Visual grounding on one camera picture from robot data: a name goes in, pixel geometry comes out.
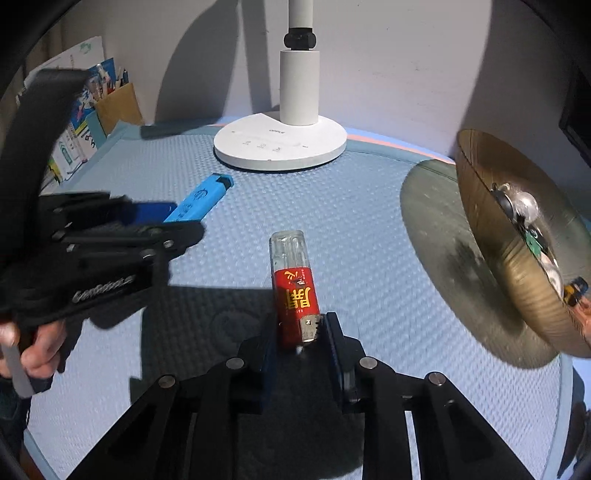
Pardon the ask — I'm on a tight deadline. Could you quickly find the red transparent lighter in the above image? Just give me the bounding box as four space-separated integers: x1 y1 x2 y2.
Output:
270 230 321 350

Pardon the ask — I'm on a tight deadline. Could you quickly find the black round head figurine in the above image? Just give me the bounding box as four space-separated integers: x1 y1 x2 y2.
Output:
491 183 518 223

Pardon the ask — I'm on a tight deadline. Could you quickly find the clear white gear toy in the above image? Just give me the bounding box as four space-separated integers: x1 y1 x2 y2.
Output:
539 251 564 299

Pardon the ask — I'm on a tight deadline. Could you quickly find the orange cigarette box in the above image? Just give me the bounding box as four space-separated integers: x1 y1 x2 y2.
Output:
571 296 591 343

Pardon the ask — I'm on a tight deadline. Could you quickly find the white usb charger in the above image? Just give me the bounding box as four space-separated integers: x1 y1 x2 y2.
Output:
512 190 540 226

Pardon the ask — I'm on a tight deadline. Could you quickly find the person left hand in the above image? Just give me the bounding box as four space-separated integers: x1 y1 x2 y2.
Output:
1 320 67 379

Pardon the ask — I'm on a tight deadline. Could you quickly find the upright books row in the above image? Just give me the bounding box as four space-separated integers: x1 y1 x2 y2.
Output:
24 36 129 194

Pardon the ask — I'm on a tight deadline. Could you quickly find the light blue textured desk mat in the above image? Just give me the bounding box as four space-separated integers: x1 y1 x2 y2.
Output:
25 142 572 479

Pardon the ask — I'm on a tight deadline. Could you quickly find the brown pencil holder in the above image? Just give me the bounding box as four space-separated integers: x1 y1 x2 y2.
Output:
95 83 144 135

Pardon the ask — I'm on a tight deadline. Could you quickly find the white desk lamp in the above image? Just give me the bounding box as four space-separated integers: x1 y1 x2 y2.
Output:
213 1 348 172

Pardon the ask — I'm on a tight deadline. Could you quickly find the amber ribbed glass bowl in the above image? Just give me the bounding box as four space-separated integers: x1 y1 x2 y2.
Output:
456 129 590 358

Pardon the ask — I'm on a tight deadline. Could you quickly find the black monitor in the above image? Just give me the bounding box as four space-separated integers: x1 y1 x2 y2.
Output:
559 64 591 165

